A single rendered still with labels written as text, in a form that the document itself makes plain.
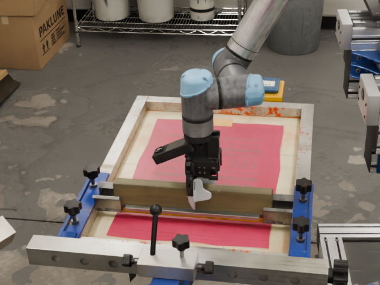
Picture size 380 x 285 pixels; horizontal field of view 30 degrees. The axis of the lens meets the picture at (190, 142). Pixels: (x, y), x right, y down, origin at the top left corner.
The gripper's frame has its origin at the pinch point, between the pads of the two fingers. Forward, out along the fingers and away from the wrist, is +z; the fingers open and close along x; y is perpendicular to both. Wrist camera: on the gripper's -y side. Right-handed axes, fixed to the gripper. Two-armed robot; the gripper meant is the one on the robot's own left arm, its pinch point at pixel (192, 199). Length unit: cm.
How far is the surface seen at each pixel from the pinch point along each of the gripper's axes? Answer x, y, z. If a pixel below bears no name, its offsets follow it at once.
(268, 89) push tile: 73, 14, 5
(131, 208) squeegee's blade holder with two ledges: -2.8, -15.6, 2.3
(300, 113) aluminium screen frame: 56, 25, 4
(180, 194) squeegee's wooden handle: -1.5, -2.9, -2.1
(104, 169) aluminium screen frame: 14.5, -27.7, 2.7
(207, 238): -7.8, 4.9, 6.2
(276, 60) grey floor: 307, 2, 102
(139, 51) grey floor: 314, -97, 101
